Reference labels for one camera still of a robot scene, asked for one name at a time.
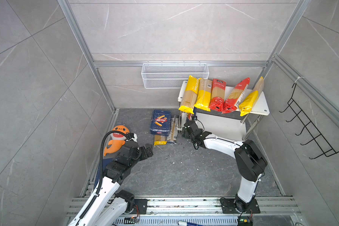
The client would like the yellow barcode spaghetti bag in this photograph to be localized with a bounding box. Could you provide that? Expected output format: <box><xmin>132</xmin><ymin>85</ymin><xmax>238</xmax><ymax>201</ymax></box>
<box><xmin>194</xmin><ymin>78</ymin><xmax>212</xmax><ymax>112</ymax></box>

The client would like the orange shark plush toy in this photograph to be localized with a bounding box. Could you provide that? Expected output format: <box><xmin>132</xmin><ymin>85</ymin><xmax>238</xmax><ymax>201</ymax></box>
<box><xmin>104</xmin><ymin>125</ymin><xmax>130</xmax><ymax>156</ymax></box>

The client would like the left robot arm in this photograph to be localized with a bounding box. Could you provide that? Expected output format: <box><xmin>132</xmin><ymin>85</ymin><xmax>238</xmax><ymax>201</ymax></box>
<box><xmin>69</xmin><ymin>131</ymin><xmax>153</xmax><ymax>226</ymax></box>

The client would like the white wire mesh basket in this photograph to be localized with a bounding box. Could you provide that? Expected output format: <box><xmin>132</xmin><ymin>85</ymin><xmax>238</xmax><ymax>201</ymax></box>
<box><xmin>141</xmin><ymin>62</ymin><xmax>210</xmax><ymax>89</ymax></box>

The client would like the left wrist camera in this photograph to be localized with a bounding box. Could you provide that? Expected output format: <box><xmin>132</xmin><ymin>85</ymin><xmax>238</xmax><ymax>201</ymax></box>
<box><xmin>127</xmin><ymin>133</ymin><xmax>137</xmax><ymax>142</ymax></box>

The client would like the yellow Pastatime spaghetti bag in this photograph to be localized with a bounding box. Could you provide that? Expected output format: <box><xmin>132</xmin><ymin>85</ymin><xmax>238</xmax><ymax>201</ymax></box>
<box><xmin>179</xmin><ymin>75</ymin><xmax>199</xmax><ymax>115</ymax></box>

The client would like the blue Barilla spaghetti box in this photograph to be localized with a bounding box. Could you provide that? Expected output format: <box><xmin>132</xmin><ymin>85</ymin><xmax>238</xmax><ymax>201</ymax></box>
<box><xmin>186</xmin><ymin>113</ymin><xmax>194</xmax><ymax>121</ymax></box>

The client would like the red spaghetti bag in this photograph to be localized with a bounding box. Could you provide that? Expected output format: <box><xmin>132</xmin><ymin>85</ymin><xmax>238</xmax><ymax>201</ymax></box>
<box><xmin>222</xmin><ymin>78</ymin><xmax>250</xmax><ymax>114</ymax></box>
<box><xmin>209</xmin><ymin>79</ymin><xmax>227</xmax><ymax>112</ymax></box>

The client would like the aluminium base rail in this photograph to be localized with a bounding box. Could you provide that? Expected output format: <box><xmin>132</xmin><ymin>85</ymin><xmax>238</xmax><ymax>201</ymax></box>
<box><xmin>63</xmin><ymin>197</ymin><xmax>304</xmax><ymax>226</ymax></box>

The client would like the black wire hook rack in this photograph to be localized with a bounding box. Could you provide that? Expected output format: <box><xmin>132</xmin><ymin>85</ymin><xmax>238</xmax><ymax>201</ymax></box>
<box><xmin>279</xmin><ymin>83</ymin><xmax>339</xmax><ymax>160</ymax></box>

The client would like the white two-tier shelf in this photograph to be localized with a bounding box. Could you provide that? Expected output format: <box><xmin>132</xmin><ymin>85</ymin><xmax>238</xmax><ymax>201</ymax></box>
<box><xmin>176</xmin><ymin>80</ymin><xmax>270</xmax><ymax>144</ymax></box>

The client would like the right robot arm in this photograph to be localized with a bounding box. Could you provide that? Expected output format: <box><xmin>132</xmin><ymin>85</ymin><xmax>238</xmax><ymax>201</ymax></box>
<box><xmin>182</xmin><ymin>120</ymin><xmax>267</xmax><ymax>213</ymax></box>

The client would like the yellow pasta bag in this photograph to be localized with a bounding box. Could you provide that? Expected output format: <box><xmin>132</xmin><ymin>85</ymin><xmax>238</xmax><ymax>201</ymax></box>
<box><xmin>239</xmin><ymin>77</ymin><xmax>264</xmax><ymax>116</ymax></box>

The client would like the blue Barilla rigatoni box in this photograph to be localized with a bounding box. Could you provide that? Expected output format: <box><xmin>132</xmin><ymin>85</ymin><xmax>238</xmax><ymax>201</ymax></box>
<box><xmin>150</xmin><ymin>109</ymin><xmax>171</xmax><ymax>136</ymax></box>

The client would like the clear labelled spaghetti bag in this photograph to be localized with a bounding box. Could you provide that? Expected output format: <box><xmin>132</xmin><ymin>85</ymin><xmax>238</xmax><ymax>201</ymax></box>
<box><xmin>167</xmin><ymin>115</ymin><xmax>179</xmax><ymax>145</ymax></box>

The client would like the blue marker pen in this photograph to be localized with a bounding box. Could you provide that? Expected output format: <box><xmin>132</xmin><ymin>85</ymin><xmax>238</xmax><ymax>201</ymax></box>
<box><xmin>178</xmin><ymin>221</ymin><xmax>203</xmax><ymax>226</ymax></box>

